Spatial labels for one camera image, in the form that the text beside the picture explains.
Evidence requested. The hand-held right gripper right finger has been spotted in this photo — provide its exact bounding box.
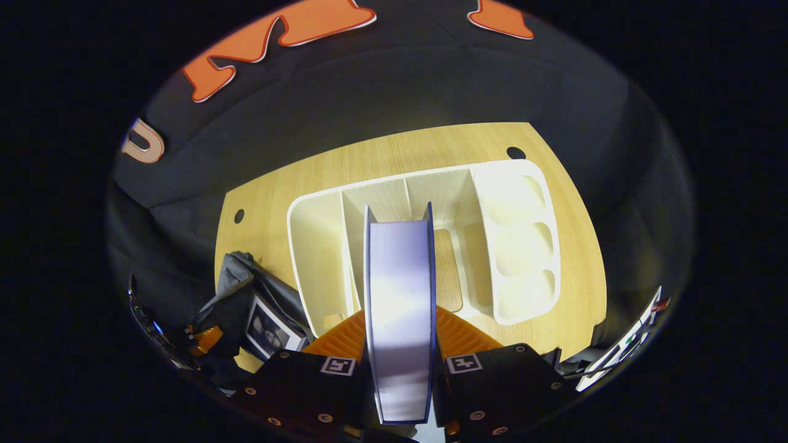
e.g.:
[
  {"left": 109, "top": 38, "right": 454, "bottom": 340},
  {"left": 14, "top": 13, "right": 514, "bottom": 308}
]
[{"left": 434, "top": 305, "right": 576, "bottom": 441}]

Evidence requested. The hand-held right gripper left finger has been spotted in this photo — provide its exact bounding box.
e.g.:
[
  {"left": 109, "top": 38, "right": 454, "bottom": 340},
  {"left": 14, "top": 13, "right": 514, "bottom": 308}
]
[{"left": 237, "top": 308, "right": 374, "bottom": 441}]

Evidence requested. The grey schoolbag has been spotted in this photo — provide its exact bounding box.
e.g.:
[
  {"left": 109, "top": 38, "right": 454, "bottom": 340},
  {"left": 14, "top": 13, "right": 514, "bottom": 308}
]
[{"left": 196, "top": 249, "right": 315, "bottom": 370}]

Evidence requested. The white portrait cover book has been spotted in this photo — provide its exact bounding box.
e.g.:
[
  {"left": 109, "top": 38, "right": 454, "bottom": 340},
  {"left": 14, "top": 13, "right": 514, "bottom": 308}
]
[{"left": 246, "top": 294, "right": 307, "bottom": 361}]

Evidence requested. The blue cover book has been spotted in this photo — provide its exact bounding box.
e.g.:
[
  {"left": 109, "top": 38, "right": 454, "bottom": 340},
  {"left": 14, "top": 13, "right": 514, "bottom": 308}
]
[{"left": 363, "top": 202, "right": 438, "bottom": 426}]

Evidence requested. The white bookshelf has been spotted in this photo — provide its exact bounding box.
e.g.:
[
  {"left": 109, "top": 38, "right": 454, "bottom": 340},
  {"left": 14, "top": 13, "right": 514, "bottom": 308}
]
[{"left": 286, "top": 159, "right": 562, "bottom": 338}]

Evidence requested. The black backdrop cloth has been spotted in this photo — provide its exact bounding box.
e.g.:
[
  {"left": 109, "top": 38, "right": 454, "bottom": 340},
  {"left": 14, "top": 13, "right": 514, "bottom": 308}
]
[{"left": 105, "top": 0, "right": 696, "bottom": 394}]

